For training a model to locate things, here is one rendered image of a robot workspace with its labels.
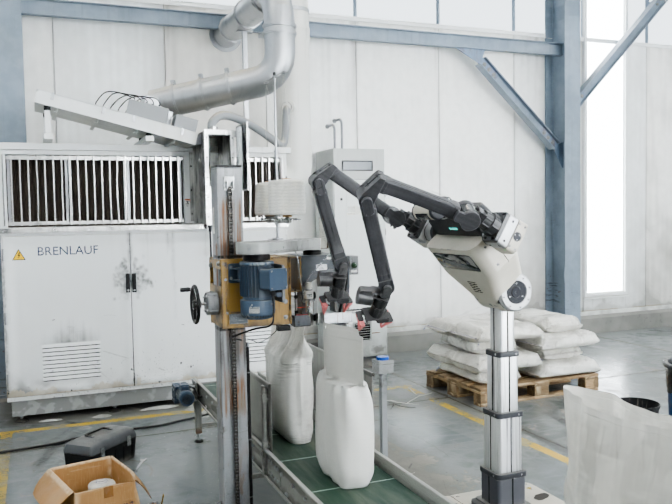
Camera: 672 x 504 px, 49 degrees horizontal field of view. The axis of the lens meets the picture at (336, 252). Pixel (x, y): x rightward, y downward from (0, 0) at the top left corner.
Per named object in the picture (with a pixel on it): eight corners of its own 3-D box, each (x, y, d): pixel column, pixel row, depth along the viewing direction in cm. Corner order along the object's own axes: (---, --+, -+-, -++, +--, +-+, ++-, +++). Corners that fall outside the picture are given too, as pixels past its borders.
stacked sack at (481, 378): (523, 381, 602) (523, 366, 601) (477, 387, 586) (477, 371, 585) (478, 366, 663) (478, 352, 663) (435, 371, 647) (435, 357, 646)
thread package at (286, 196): (311, 216, 323) (310, 177, 322) (274, 217, 317) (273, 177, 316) (298, 216, 339) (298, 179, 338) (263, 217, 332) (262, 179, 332)
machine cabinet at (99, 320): (295, 393, 633) (290, 147, 622) (3, 427, 547) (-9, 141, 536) (257, 368, 740) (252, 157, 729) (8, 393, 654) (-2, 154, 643)
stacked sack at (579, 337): (604, 347, 625) (604, 330, 624) (537, 354, 600) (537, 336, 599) (569, 339, 666) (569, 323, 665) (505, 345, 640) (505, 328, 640)
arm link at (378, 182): (372, 174, 253) (369, 162, 262) (356, 207, 259) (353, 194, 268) (485, 216, 265) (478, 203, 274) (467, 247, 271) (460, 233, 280)
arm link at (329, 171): (329, 158, 305) (323, 155, 315) (310, 185, 306) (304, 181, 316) (409, 216, 321) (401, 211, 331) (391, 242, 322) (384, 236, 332)
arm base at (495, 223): (497, 214, 279) (484, 242, 277) (481, 203, 276) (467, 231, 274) (511, 213, 271) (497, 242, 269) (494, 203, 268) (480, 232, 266)
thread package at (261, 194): (289, 216, 348) (288, 180, 347) (259, 216, 342) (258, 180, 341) (279, 216, 361) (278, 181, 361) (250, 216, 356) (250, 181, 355)
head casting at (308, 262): (350, 311, 354) (349, 249, 352) (302, 314, 345) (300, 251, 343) (327, 304, 382) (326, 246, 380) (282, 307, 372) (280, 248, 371)
